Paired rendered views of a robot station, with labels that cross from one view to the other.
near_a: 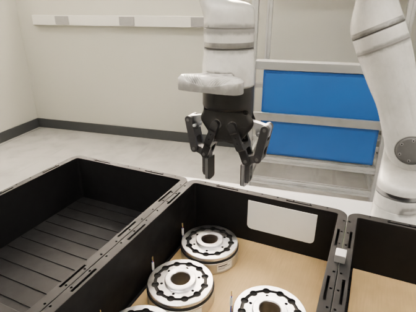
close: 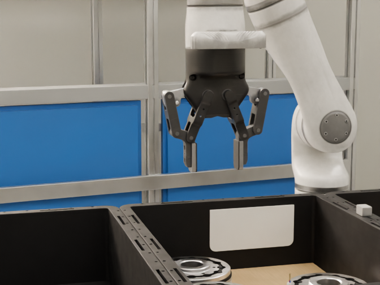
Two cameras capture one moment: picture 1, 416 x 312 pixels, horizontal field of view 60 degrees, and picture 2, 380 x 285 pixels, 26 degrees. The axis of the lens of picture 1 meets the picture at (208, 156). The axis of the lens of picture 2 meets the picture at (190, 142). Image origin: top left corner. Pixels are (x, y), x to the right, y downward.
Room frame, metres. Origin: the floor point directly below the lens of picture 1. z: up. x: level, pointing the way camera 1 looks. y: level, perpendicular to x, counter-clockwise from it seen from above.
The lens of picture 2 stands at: (-0.26, 0.65, 1.19)
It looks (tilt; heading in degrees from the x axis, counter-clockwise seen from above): 9 degrees down; 320
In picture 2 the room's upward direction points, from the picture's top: straight up
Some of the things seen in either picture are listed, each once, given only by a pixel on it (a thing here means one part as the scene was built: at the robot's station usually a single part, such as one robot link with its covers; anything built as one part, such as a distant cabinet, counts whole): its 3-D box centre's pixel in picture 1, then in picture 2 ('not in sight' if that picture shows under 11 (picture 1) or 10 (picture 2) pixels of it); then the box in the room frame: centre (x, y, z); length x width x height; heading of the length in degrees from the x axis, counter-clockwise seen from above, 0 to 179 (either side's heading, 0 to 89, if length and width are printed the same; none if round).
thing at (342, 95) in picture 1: (318, 117); (40, 186); (2.16, -0.69, 0.60); 0.72 x 0.03 x 0.56; 73
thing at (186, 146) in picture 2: (202, 158); (182, 147); (0.54, 0.01, 1.02); 0.03 x 0.01 x 0.05; 64
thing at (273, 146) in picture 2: not in sight; (251, 169); (1.94, -1.46, 0.60); 0.72 x 0.03 x 0.56; 73
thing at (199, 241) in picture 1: (209, 239); (191, 266); (0.53, 0.00, 0.86); 0.05 x 0.05 x 0.01
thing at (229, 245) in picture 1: (209, 242); (191, 269); (0.53, 0.00, 0.86); 0.10 x 0.10 x 0.01
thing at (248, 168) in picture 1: (252, 167); (248, 143); (0.50, -0.07, 1.02); 0.03 x 0.01 x 0.05; 64
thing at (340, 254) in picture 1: (340, 255); (363, 210); (0.40, -0.18, 0.94); 0.02 x 0.01 x 0.01; 155
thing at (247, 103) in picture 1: (228, 111); (215, 80); (0.52, -0.03, 1.11); 0.08 x 0.08 x 0.09
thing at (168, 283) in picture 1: (180, 279); not in sight; (0.43, 0.04, 0.86); 0.05 x 0.05 x 0.01
